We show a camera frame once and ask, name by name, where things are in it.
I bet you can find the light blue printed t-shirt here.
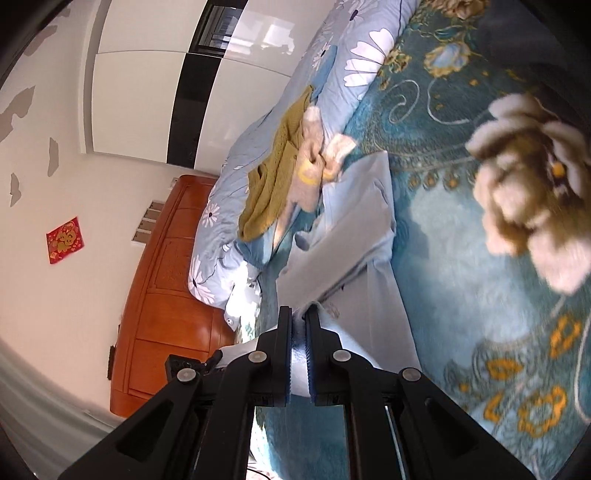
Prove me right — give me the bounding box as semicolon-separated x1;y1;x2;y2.
276;151;421;396

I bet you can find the orange wooden headboard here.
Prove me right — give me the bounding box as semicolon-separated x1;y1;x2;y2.
108;175;235;418

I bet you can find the olive green knit sweater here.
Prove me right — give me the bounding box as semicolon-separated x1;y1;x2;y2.
238;85;314;242

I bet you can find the cream fluffy sweater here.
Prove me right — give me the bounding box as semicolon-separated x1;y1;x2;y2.
273;106;356;249

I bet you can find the white black glossy wardrobe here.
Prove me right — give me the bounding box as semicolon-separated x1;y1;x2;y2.
81;1;332;174

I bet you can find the teal floral plush blanket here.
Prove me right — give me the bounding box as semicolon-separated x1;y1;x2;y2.
234;0;591;480

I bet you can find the blue daisy print duvet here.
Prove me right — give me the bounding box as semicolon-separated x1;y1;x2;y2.
188;1;419;331

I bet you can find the dark navy fleece garment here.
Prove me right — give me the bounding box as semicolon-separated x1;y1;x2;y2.
477;1;590;113

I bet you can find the wall switch panel row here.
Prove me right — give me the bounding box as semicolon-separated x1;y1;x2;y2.
132;201;164;245

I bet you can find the red fu wall decoration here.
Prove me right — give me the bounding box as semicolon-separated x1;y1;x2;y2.
46;217;84;265

